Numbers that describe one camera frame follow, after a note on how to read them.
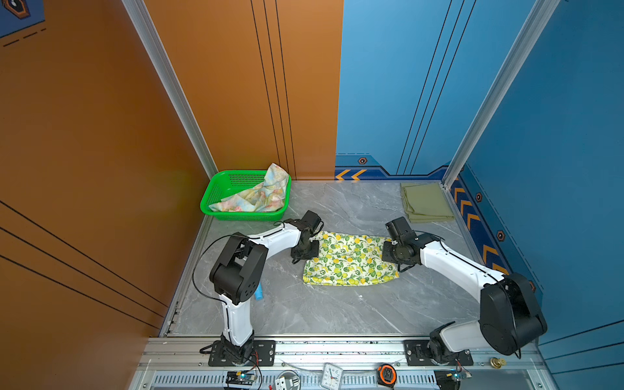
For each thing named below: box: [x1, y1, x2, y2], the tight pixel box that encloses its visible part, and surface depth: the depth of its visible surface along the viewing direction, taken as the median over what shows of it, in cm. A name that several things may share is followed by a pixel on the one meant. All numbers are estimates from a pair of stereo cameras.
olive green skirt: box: [399, 182, 455, 224], surface depth 114 cm
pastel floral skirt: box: [208, 162, 288, 213], surface depth 111 cm
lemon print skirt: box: [302, 230, 401, 286], surface depth 93 cm
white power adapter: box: [274, 369, 301, 390], surface depth 64 cm
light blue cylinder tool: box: [254, 281, 265, 301], surface depth 85 cm
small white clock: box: [320, 362, 344, 390], surface depth 70 cm
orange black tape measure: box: [377, 363, 398, 389], surface depth 69 cm
